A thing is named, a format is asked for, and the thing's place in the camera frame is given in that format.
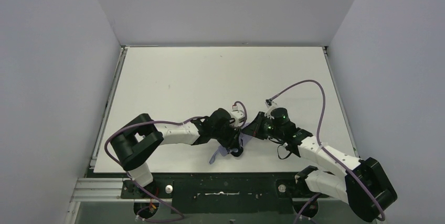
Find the lavender folding umbrella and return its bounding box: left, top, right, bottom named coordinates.
left=208, top=133, right=253, bottom=165

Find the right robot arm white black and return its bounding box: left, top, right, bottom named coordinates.
left=242, top=108, right=398, bottom=222

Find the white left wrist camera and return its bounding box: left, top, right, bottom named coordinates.
left=229, top=110, right=246, bottom=127

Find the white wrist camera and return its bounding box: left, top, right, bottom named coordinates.
left=264, top=99, right=278, bottom=118
left=229, top=110, right=246, bottom=127

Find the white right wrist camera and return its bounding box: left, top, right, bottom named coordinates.
left=264, top=99, right=278, bottom=118

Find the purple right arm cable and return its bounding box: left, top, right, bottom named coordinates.
left=264, top=79, right=387, bottom=224

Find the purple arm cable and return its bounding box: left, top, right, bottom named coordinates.
left=264, top=79, right=387, bottom=224
left=104, top=101, right=248, bottom=223

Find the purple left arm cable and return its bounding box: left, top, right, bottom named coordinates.
left=104, top=101, right=248, bottom=223

